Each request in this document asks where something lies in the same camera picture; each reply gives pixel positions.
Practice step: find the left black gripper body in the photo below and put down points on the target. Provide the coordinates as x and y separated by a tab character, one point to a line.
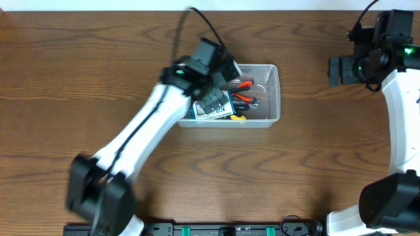
209	95

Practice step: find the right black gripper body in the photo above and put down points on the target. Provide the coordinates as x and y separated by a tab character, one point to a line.
348	71

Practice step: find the blue white card box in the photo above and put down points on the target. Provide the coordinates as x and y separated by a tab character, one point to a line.
199	112

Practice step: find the stubby yellow black screwdriver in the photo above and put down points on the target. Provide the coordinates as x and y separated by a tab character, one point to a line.
238	117

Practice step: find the thin black precision screwdriver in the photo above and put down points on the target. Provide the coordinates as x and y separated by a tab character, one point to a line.
241	107

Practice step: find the red handled pliers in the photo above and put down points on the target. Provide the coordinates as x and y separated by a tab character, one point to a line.
244	95

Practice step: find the silver combination wrench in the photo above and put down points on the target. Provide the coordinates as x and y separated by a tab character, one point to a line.
253	103

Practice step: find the small black claw hammer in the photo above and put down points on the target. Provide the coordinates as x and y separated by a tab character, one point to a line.
239	89

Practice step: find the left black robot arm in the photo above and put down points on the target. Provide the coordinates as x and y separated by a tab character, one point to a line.
100	187

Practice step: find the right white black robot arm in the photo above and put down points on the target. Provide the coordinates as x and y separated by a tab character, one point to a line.
385	60

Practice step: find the clear plastic container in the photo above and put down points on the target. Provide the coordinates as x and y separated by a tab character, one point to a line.
266	88

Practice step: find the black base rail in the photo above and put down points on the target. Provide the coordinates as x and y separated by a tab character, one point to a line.
292	228

